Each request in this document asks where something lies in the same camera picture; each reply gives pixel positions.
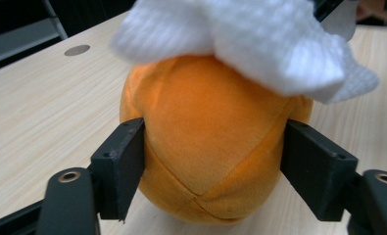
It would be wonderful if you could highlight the white metal desk frame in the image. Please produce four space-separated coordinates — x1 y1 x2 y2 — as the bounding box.
0 0 69 68

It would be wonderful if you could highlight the orange plush toy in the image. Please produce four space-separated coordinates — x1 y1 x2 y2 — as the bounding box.
119 54 314 226

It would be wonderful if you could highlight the white wet wipe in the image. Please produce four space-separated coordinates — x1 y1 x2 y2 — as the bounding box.
110 0 380 105

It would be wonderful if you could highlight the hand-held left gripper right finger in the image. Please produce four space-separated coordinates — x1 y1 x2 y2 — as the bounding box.
279 118 360 222

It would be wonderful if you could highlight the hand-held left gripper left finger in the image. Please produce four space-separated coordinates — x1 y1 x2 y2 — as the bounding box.
90 117 147 223

